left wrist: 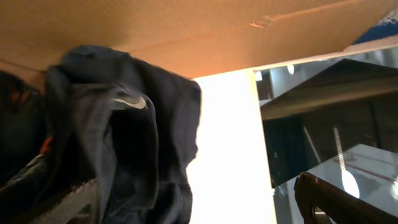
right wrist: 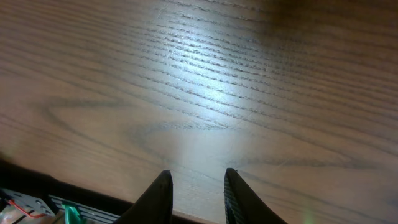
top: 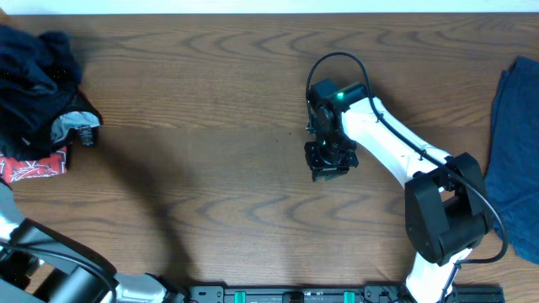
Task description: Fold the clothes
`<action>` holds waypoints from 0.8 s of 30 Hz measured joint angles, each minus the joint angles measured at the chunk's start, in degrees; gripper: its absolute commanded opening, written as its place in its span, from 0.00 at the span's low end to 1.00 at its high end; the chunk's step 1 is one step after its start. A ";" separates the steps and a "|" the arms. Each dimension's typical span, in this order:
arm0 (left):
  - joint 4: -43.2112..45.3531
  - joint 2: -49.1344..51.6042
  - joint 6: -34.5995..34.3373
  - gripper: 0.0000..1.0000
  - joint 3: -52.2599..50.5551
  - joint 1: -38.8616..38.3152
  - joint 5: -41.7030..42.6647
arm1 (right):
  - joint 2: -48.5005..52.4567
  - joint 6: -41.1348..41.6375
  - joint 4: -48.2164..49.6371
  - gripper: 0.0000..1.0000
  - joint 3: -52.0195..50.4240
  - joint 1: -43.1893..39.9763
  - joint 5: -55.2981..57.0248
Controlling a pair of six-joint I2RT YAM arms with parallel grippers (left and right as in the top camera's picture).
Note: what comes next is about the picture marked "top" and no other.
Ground navy blue shorts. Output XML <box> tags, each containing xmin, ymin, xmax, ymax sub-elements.
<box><xmin>1</xmin><ymin>25</ymin><xmax>83</xmax><ymax>161</ymax></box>

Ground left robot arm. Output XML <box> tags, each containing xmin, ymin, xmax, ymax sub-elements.
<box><xmin>1</xmin><ymin>182</ymin><xmax>189</xmax><ymax>303</ymax></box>

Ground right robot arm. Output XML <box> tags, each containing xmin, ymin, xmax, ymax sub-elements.
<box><xmin>304</xmin><ymin>79</ymin><xmax>494</xmax><ymax>302</ymax></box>

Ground navy blue garment pile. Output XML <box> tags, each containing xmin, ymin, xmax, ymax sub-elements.
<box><xmin>485</xmin><ymin>56</ymin><xmax>538</xmax><ymax>264</ymax></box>

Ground black patterned folded garment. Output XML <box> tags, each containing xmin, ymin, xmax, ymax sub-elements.
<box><xmin>17</xmin><ymin>90</ymin><xmax>103</xmax><ymax>161</ymax></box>

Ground red patterned folded garment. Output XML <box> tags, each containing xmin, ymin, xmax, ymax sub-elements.
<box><xmin>1</xmin><ymin>146</ymin><xmax>69</xmax><ymax>183</ymax></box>

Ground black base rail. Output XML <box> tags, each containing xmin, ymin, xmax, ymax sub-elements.
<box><xmin>179</xmin><ymin>284</ymin><xmax>505</xmax><ymax>303</ymax></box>

